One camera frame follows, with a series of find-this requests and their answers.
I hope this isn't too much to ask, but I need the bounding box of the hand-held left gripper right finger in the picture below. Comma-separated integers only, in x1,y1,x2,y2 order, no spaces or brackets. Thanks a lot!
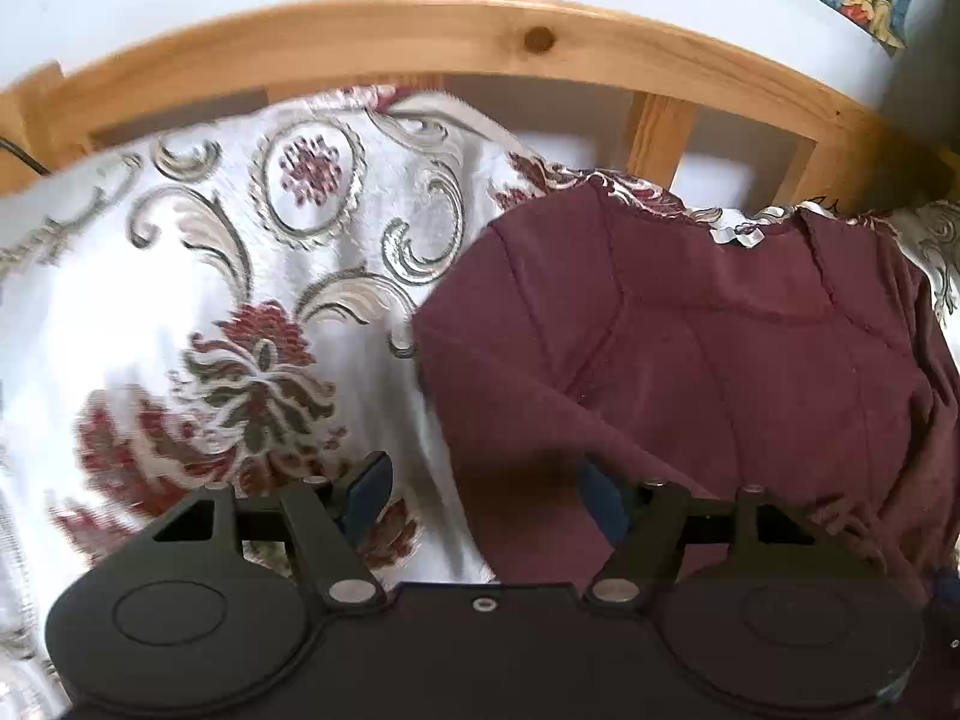
576,457,818,611

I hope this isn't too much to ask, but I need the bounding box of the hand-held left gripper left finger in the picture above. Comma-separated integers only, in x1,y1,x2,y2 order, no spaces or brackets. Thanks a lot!
154,452,395,611

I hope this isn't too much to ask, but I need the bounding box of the maroon knit garment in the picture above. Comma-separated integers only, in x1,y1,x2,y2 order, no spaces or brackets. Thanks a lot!
411,184,960,720

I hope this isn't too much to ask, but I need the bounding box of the floral white satin bedspread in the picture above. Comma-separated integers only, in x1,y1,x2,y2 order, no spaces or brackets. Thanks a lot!
0,82,960,720

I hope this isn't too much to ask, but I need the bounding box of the wooden bed frame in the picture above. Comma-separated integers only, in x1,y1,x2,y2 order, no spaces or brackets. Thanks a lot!
0,0,960,212

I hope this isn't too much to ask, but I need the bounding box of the thin black cable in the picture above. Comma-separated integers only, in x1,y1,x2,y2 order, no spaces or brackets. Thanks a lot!
0,133,47,178

